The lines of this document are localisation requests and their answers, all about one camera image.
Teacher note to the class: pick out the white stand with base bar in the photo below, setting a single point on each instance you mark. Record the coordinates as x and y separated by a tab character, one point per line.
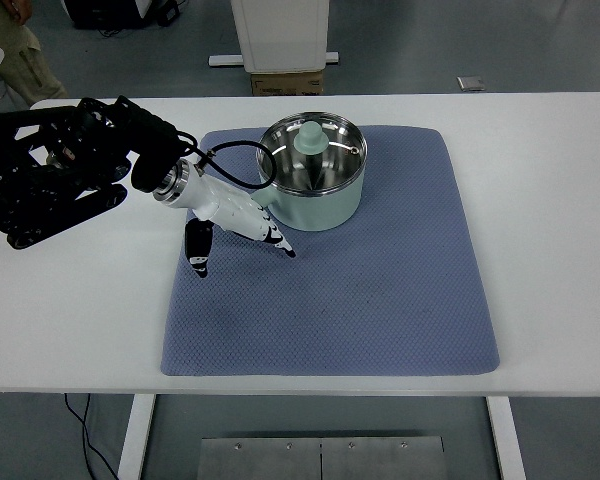
285	35

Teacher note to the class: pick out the black device on floor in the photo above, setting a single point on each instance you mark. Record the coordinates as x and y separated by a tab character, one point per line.
100	17

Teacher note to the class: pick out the cardboard box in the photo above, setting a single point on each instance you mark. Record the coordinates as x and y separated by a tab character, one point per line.
287	84

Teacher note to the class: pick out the white table leg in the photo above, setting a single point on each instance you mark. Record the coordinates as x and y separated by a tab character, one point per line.
135	440
507	440

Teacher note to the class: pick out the person in khaki trousers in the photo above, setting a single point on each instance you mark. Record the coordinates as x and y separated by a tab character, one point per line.
25	55

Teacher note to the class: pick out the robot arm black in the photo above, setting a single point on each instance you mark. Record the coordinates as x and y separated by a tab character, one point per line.
55	175

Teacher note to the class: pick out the grey metal plate with screws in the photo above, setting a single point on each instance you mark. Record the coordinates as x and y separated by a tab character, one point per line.
270	460

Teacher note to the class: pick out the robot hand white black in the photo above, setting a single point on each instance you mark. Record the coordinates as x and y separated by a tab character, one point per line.
230	207

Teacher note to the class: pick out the small grey floor object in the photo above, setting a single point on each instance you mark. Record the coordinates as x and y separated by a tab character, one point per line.
471	83

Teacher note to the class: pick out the blue textured mat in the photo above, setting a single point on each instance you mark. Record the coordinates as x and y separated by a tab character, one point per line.
330	320

